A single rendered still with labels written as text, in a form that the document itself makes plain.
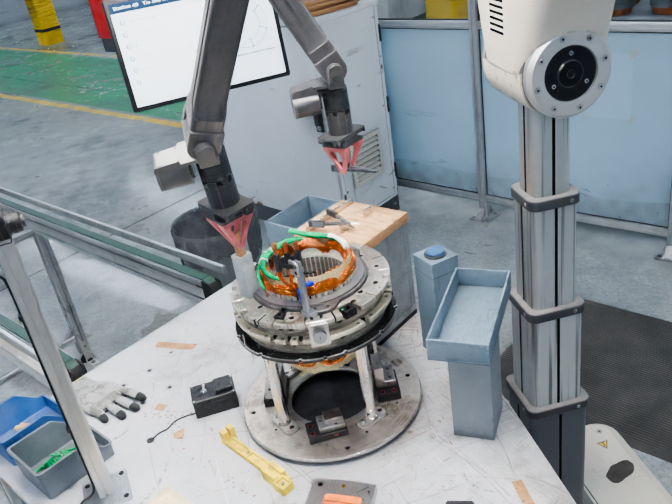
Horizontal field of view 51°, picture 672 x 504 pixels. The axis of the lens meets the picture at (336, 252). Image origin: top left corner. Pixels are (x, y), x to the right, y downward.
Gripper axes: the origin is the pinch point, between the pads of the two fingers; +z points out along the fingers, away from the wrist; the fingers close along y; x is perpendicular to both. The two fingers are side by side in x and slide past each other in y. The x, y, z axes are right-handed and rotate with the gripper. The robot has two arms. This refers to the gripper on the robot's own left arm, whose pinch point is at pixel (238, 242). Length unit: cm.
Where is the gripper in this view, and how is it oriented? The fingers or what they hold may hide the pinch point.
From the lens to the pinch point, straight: 134.6
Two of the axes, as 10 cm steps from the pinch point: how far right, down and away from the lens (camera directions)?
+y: 6.4, 3.1, -7.0
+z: 1.9, 8.2, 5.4
